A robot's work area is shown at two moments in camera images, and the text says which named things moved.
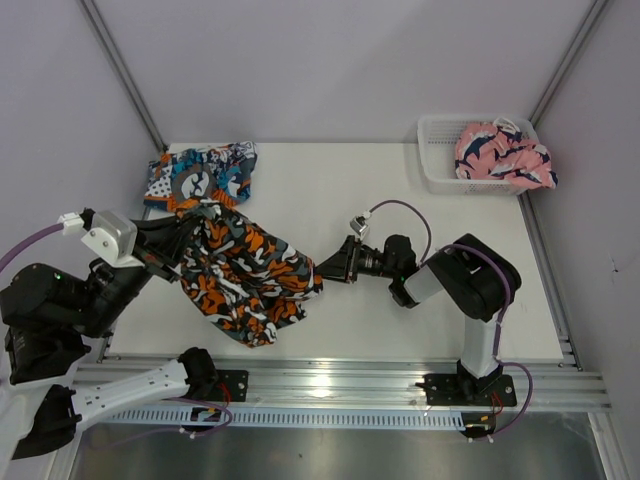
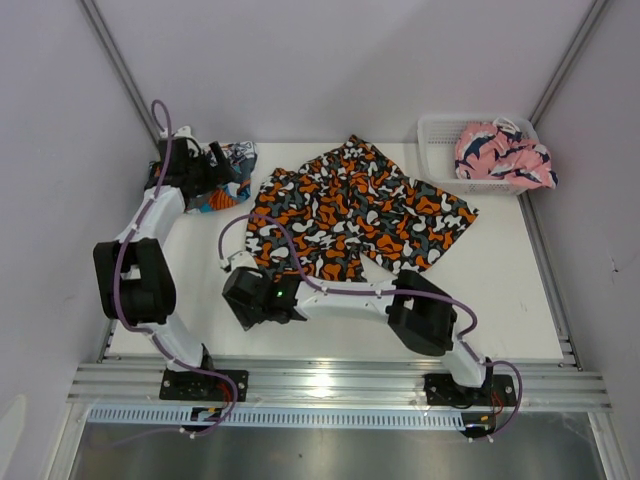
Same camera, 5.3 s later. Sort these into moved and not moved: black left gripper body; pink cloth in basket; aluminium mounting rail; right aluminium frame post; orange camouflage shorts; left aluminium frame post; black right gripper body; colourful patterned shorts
Moved: black right gripper body; black left gripper body; orange camouflage shorts
Not moved: aluminium mounting rail; left aluminium frame post; pink cloth in basket; colourful patterned shorts; right aluminium frame post
